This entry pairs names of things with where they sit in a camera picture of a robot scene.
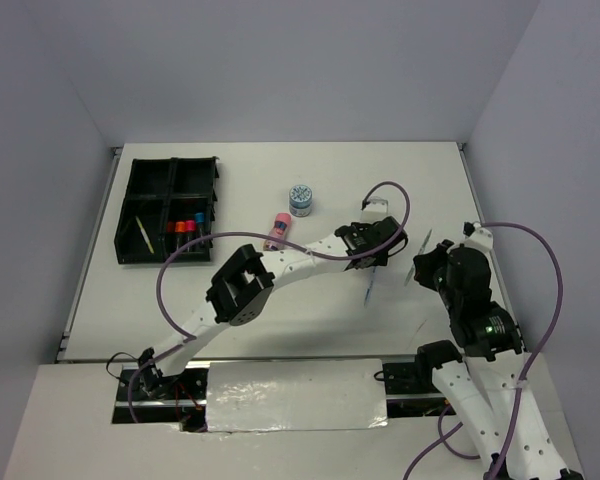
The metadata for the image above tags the pink highlighter marker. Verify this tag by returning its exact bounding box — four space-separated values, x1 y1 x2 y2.
185 224 198 253

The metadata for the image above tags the orange highlighter marker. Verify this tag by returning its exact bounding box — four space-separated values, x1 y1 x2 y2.
174 229 186 251

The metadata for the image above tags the yellow pen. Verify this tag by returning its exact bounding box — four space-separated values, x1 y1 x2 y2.
135 215 155 255

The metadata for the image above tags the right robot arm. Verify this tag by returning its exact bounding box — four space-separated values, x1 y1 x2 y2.
414 241 582 479

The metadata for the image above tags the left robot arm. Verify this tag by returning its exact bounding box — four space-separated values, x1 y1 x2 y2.
129 216 408 399

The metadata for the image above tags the blue pen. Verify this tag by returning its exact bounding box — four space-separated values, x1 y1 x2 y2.
363 267 377 309

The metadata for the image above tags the blue-lidded jar left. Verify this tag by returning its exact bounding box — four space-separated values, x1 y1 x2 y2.
288 184 313 218

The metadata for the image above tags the pink-capped clear tube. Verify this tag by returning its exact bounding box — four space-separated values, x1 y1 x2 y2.
263 213 292 251

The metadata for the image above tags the black four-compartment organizer tray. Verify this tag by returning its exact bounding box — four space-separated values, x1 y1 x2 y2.
114 156 220 265

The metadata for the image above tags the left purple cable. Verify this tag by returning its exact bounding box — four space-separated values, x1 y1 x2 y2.
127 180 412 424

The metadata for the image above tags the purple cable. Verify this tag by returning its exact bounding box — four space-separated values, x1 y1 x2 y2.
402 220 565 480
127 180 412 424

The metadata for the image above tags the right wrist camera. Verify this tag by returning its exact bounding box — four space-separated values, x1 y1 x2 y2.
462 222 494 255

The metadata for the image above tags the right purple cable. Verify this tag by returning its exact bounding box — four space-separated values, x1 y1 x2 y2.
402 220 565 480

